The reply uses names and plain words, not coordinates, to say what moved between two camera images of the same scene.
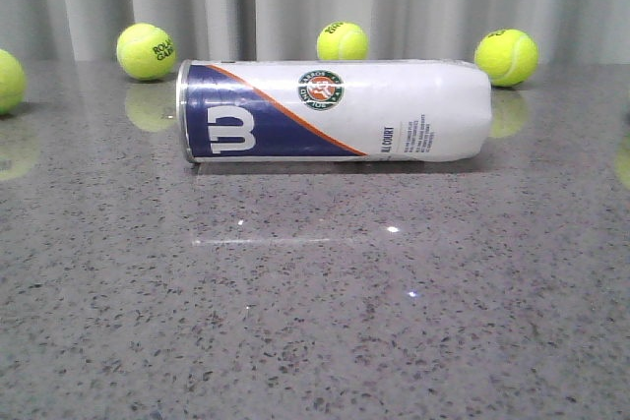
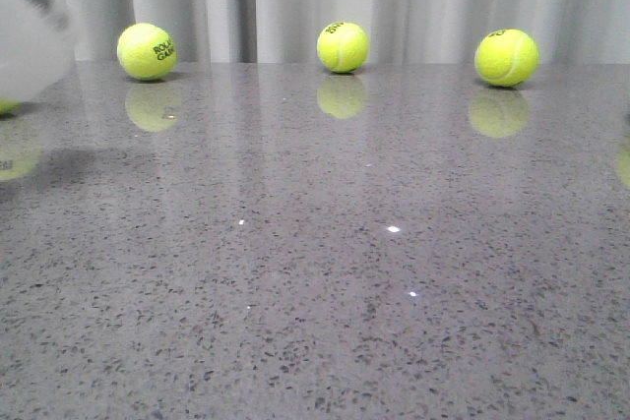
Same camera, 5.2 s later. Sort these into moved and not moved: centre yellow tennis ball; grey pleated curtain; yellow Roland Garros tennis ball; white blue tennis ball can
Moved: white blue tennis ball can
Not moved: yellow Roland Garros tennis ball; grey pleated curtain; centre yellow tennis ball
